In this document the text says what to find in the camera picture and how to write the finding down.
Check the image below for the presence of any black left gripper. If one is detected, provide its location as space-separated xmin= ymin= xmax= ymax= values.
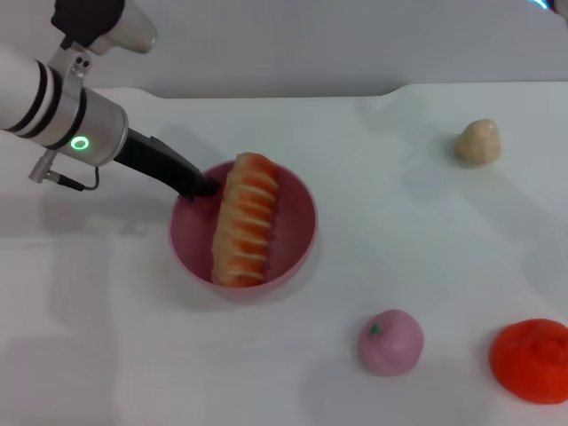
xmin=114 ymin=127 xmax=222 ymax=201

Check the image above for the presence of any orange striped bread roll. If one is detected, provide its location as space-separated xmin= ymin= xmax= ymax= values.
xmin=210 ymin=152 xmax=281 ymax=289

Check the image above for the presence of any pink plastic bowl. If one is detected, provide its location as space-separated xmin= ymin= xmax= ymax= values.
xmin=169 ymin=160 xmax=319 ymax=304

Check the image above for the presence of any pink peach toy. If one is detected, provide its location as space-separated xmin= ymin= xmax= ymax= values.
xmin=358 ymin=309 xmax=425 ymax=378

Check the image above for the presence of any beige bun toy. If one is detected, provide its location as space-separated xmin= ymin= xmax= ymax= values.
xmin=453 ymin=118 xmax=502 ymax=168

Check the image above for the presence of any orange tangerine toy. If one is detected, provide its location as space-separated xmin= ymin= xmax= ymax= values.
xmin=489 ymin=318 xmax=568 ymax=406

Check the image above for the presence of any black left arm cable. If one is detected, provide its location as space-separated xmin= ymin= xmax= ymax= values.
xmin=28 ymin=148 xmax=100 ymax=193

